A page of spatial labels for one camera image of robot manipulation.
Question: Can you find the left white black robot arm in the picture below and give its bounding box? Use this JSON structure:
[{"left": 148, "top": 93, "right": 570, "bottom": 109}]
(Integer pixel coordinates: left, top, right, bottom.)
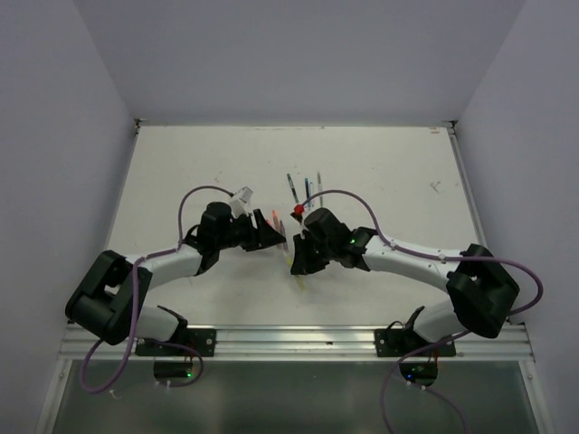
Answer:
[{"left": 65, "top": 202, "right": 286, "bottom": 355}]

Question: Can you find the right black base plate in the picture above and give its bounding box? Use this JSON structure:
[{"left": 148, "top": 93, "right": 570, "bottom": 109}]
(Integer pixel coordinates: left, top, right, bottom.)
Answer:
[{"left": 374, "top": 328, "right": 457, "bottom": 358}]

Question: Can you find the yellow highlighter pen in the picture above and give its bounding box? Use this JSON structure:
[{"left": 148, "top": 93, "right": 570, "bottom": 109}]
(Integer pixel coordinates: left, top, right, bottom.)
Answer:
[{"left": 285, "top": 256, "right": 306, "bottom": 291}]

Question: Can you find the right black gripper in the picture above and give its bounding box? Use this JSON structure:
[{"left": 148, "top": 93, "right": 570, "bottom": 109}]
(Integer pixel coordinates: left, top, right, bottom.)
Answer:
[{"left": 291, "top": 230, "right": 336, "bottom": 274}]

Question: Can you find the aluminium right side rail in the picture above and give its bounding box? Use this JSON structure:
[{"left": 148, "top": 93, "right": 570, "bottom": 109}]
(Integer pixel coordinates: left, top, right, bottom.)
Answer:
[{"left": 445, "top": 119, "right": 515, "bottom": 325}]

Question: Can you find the purple highlighter pen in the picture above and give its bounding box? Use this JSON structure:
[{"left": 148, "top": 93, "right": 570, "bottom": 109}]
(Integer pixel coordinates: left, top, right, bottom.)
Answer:
[{"left": 280, "top": 220, "right": 290, "bottom": 253}]

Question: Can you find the aluminium front rail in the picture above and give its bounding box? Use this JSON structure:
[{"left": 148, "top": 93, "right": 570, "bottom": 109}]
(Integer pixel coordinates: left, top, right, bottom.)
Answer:
[{"left": 58, "top": 321, "right": 537, "bottom": 363}]

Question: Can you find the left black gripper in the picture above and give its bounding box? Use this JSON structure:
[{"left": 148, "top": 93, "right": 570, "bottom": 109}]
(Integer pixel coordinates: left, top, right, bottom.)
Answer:
[{"left": 215, "top": 208, "right": 285, "bottom": 251}]

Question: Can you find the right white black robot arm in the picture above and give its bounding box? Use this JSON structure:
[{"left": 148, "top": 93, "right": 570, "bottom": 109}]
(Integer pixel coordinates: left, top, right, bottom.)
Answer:
[{"left": 290, "top": 208, "right": 519, "bottom": 355}]

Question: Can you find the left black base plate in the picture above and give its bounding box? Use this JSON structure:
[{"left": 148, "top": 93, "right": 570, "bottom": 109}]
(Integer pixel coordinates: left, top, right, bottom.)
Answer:
[{"left": 135, "top": 327, "right": 217, "bottom": 357}]

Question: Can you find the thin green fineliner pen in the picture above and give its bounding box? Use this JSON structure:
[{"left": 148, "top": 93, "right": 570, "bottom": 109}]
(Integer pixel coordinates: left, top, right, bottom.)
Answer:
[{"left": 317, "top": 171, "right": 323, "bottom": 193}]

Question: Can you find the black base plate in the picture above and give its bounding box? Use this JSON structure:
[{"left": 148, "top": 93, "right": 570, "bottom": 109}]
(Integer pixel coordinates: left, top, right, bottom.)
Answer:
[
  {"left": 374, "top": 328, "right": 457, "bottom": 358},
  {"left": 135, "top": 327, "right": 217, "bottom": 357}
]

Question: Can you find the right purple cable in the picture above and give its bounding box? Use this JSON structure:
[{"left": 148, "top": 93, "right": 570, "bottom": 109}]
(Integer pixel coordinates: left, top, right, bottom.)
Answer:
[{"left": 302, "top": 189, "right": 544, "bottom": 434}]

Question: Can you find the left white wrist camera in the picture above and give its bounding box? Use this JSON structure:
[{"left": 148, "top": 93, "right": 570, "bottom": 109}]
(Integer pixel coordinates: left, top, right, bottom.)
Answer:
[{"left": 228, "top": 186, "right": 253, "bottom": 219}]

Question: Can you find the orange highlighter pen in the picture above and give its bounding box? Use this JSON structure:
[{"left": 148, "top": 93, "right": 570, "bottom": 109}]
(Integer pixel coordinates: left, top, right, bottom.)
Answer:
[{"left": 271, "top": 210, "right": 281, "bottom": 233}]

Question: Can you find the blue gel pen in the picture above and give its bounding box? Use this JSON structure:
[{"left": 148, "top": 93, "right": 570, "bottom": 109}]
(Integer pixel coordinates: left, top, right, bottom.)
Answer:
[{"left": 304, "top": 177, "right": 312, "bottom": 210}]

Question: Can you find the aluminium rail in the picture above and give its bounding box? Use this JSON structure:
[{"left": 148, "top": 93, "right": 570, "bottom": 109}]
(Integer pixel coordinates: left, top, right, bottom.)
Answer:
[
  {"left": 58, "top": 321, "right": 537, "bottom": 363},
  {"left": 445, "top": 119, "right": 515, "bottom": 325}
]

